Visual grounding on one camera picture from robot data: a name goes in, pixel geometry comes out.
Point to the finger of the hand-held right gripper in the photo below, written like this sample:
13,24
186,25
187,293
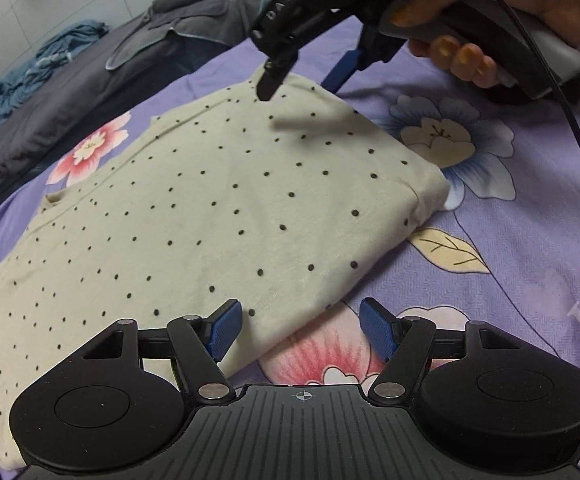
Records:
270,82
345,67

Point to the grey garment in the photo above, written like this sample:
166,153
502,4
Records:
194,10

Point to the purple floral bedsheet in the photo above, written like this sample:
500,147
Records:
520,210

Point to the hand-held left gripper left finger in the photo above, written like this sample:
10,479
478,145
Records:
224,330

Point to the dark grey duvet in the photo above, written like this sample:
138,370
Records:
44,130

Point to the blue crumpled cloth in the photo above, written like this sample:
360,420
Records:
19,80

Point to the cream polka-dot garment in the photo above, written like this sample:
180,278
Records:
194,200

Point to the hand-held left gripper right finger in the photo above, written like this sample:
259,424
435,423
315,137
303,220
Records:
377,330

